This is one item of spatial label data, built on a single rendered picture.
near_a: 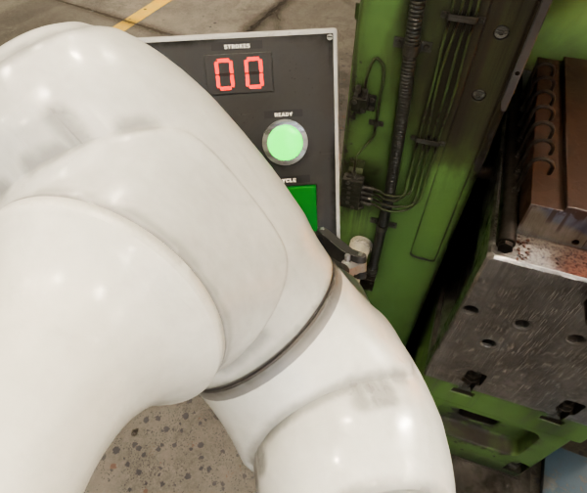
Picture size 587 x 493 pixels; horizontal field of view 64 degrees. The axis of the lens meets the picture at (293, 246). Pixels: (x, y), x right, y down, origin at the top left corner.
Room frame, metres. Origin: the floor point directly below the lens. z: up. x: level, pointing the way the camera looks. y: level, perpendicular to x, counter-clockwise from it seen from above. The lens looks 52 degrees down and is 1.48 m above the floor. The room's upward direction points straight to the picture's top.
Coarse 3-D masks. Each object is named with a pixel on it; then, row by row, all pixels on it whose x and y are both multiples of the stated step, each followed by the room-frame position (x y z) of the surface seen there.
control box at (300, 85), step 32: (256, 32) 0.54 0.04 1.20; (288, 32) 0.54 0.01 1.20; (320, 32) 0.54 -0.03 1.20; (192, 64) 0.51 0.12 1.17; (224, 64) 0.51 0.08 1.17; (256, 64) 0.51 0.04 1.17; (288, 64) 0.52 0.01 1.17; (320, 64) 0.52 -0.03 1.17; (224, 96) 0.50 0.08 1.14; (256, 96) 0.50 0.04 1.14; (288, 96) 0.50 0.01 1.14; (320, 96) 0.50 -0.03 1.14; (256, 128) 0.48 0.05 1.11; (320, 128) 0.48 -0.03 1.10; (288, 160) 0.46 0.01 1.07; (320, 160) 0.46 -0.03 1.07; (320, 192) 0.44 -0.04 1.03; (320, 224) 0.42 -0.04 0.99
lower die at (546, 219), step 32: (576, 64) 0.82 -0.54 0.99; (544, 96) 0.73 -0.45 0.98; (576, 96) 0.72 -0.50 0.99; (544, 128) 0.64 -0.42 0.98; (576, 128) 0.63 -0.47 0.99; (576, 160) 0.55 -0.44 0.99; (544, 192) 0.49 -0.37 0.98; (576, 192) 0.48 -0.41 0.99; (544, 224) 0.46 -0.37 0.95; (576, 224) 0.45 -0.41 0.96
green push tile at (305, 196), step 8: (296, 192) 0.44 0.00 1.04; (304, 192) 0.44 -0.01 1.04; (312, 192) 0.44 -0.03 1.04; (296, 200) 0.43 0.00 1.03; (304, 200) 0.43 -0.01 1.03; (312, 200) 0.43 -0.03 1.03; (304, 208) 0.42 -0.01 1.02; (312, 208) 0.43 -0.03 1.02; (312, 216) 0.42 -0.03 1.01; (312, 224) 0.41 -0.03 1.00
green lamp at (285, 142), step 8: (280, 128) 0.48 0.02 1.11; (288, 128) 0.48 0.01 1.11; (272, 136) 0.47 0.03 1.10; (280, 136) 0.47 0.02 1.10; (288, 136) 0.47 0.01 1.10; (296, 136) 0.47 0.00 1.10; (272, 144) 0.47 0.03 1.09; (280, 144) 0.47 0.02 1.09; (288, 144) 0.47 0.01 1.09; (296, 144) 0.47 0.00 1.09; (272, 152) 0.46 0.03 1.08; (280, 152) 0.46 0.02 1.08; (288, 152) 0.46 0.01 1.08; (296, 152) 0.47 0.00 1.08
